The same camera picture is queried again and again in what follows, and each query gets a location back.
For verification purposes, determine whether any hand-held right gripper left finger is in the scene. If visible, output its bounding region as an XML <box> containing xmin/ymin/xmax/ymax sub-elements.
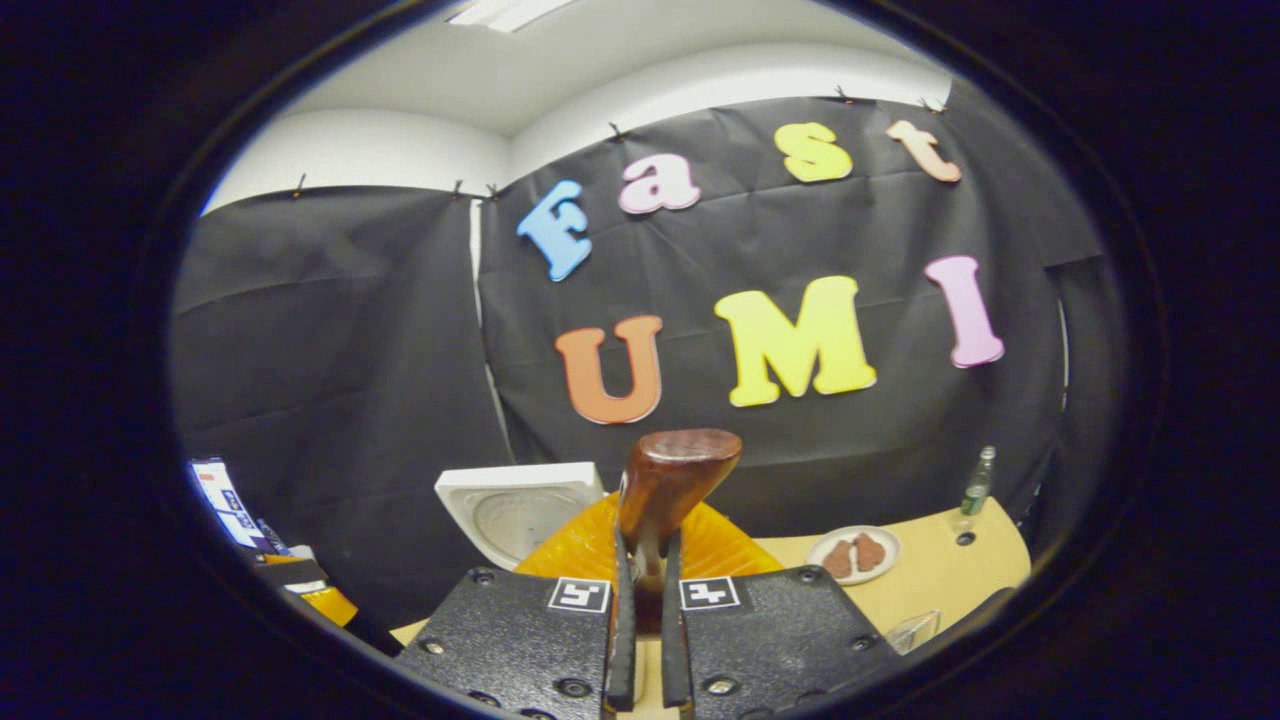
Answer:
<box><xmin>395</xmin><ymin>492</ymin><xmax>638</xmax><ymax>720</ymax></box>

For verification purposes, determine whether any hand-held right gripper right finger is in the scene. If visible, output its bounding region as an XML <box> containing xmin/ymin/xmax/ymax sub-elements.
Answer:
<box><xmin>660</xmin><ymin>500</ymin><xmax>901</xmax><ymax>720</ymax></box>

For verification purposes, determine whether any brown wooden spoon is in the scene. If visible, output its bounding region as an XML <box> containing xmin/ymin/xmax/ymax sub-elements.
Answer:
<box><xmin>615</xmin><ymin>428</ymin><xmax>744</xmax><ymax>636</ymax></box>

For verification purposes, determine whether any white rice cooker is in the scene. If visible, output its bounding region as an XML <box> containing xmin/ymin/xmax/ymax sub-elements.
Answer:
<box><xmin>435</xmin><ymin>461</ymin><xmax>606</xmax><ymax>571</ymax></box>

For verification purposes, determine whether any white blue printed box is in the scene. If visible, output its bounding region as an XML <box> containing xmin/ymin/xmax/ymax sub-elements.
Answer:
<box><xmin>190</xmin><ymin>458</ymin><xmax>291</xmax><ymax>556</ymax></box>

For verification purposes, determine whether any white round plate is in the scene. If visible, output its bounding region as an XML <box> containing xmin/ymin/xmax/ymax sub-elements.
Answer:
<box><xmin>806</xmin><ymin>525</ymin><xmax>901</xmax><ymax>586</ymax></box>

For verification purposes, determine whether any black backdrop cloth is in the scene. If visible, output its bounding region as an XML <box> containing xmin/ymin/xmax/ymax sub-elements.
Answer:
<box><xmin>170</xmin><ymin>80</ymin><xmax>1126</xmax><ymax>631</ymax></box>

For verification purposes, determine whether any green glass bottle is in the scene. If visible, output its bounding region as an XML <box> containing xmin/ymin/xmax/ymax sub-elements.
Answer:
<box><xmin>960</xmin><ymin>445</ymin><xmax>998</xmax><ymax>518</ymax></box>

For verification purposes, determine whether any ceiling light panel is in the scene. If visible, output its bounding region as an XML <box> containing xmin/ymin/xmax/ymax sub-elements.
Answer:
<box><xmin>447</xmin><ymin>0</ymin><xmax>576</xmax><ymax>33</ymax></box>

